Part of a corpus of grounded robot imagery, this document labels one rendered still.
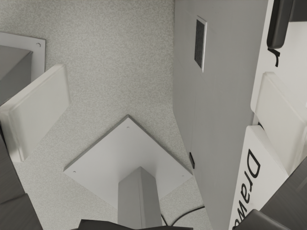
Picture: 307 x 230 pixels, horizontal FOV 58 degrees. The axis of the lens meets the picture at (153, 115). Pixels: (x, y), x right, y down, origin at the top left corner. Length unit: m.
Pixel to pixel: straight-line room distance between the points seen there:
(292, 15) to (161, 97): 1.04
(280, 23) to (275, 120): 0.12
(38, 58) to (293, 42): 1.05
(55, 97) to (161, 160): 1.26
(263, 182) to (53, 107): 0.29
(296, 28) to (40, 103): 0.24
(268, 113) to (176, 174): 1.33
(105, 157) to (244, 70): 1.04
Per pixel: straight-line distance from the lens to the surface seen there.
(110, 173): 1.45
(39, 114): 0.16
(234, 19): 0.51
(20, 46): 1.24
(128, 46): 1.18
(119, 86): 1.24
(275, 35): 0.27
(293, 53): 0.31
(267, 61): 0.36
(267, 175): 0.38
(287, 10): 0.27
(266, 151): 0.37
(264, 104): 0.18
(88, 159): 1.41
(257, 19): 0.43
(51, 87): 0.18
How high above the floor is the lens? 1.14
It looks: 61 degrees down
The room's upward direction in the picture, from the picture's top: 169 degrees clockwise
